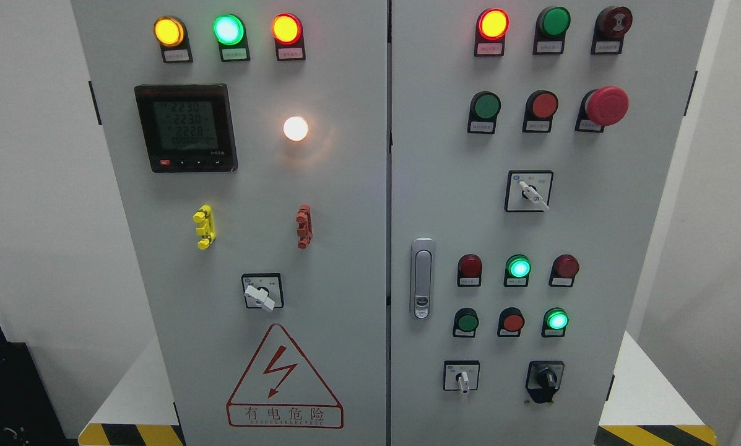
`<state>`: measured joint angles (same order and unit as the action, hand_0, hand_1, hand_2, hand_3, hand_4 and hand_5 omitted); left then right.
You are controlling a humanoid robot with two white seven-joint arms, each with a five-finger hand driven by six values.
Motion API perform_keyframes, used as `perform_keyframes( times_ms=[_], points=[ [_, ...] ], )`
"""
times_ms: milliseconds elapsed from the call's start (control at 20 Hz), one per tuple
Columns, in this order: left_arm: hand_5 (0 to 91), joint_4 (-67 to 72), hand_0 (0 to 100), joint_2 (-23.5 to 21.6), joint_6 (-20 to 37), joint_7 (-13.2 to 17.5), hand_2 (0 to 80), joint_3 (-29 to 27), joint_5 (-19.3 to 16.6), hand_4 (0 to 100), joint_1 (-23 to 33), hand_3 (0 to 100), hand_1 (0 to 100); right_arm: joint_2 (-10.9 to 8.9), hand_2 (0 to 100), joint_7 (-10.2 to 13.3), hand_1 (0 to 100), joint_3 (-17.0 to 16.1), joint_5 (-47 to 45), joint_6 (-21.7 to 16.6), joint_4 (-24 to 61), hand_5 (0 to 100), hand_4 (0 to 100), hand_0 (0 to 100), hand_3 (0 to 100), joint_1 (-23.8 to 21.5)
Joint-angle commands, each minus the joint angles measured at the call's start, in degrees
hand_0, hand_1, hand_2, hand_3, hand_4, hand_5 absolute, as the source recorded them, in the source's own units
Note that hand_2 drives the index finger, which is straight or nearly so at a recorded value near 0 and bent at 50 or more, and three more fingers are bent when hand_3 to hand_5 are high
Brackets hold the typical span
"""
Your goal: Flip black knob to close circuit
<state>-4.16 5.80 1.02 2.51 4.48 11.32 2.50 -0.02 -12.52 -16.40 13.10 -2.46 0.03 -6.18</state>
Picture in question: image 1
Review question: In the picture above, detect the black rotary knob switch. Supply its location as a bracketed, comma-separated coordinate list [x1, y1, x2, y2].
[525, 361, 565, 404]

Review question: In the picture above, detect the red terminal connector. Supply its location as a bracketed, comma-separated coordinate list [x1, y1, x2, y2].
[295, 205, 313, 250]

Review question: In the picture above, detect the dark red indicator lower left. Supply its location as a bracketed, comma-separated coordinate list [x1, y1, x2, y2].
[457, 253, 483, 287]

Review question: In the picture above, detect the white glowing indicator light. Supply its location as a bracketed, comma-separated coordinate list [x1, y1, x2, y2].
[283, 116, 309, 142]

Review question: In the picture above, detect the green push button lower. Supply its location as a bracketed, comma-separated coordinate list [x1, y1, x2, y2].
[453, 307, 480, 337]

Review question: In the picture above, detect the green push button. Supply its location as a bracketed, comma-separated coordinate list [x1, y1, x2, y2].
[467, 90, 501, 134]
[453, 307, 480, 337]

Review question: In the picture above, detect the left grey cabinet door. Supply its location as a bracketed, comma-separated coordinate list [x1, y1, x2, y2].
[71, 1, 388, 445]

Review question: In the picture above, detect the grey cabinet door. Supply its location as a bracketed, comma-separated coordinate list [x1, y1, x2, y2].
[71, 1, 388, 445]
[390, 1, 714, 445]

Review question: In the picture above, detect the green lit indicator lower middle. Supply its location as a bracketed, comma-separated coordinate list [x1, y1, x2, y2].
[503, 254, 531, 287]

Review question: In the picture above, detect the green push button upper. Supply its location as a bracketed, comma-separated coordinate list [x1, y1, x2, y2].
[467, 90, 501, 134]

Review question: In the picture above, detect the yellow terminal connector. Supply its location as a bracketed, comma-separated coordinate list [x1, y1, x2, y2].
[193, 205, 215, 250]

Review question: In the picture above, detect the red push button lower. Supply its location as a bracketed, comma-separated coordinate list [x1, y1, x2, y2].
[497, 307, 526, 337]

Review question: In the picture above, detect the red push button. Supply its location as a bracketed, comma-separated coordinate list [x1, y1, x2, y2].
[497, 307, 526, 337]
[521, 90, 559, 133]

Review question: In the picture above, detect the right grey cabinet door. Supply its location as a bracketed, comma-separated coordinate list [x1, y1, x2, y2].
[390, 1, 714, 445]

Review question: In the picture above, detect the red electric hazard warning sticker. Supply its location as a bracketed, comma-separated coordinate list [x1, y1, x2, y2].
[226, 323, 343, 429]

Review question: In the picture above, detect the red indicator lower right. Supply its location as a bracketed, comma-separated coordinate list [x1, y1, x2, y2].
[549, 254, 580, 287]

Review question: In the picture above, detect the black digital power meter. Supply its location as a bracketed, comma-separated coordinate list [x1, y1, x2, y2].
[134, 84, 239, 173]

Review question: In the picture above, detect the red push button upper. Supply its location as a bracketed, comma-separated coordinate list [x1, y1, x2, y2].
[521, 90, 559, 133]

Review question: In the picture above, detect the green illuminated button lower right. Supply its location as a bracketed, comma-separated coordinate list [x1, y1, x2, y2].
[541, 307, 570, 337]

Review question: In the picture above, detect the red indicator light top left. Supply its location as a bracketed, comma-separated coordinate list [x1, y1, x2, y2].
[271, 12, 306, 61]

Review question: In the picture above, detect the red lit indicator top right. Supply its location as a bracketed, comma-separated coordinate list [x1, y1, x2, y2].
[473, 8, 509, 57]

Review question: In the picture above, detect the green indicator light top left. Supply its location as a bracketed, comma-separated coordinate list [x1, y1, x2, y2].
[212, 14, 251, 62]

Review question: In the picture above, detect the red emergency stop mushroom button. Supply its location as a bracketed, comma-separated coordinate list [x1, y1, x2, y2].
[574, 85, 630, 133]

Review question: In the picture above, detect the green unlit indicator top right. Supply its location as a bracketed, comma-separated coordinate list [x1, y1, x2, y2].
[532, 6, 571, 55]

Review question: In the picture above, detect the yellow indicator light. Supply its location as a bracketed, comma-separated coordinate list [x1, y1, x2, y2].
[154, 16, 193, 63]

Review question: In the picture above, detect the white platform with hazard stripes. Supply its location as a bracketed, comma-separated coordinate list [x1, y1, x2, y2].
[73, 335, 717, 445]

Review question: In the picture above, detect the black equipment box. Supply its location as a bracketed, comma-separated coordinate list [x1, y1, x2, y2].
[0, 325, 67, 445]

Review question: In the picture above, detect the silver cabinet door handle lock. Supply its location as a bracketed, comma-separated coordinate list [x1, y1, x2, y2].
[410, 238, 435, 320]

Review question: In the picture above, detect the white selector switch left door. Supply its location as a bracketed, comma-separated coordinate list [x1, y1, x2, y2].
[241, 272, 285, 312]

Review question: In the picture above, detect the white selector switch upper right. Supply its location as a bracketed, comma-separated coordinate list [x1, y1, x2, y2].
[505, 170, 553, 212]

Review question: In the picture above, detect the small white selector switch bottom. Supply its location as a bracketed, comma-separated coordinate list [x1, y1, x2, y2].
[442, 361, 480, 393]

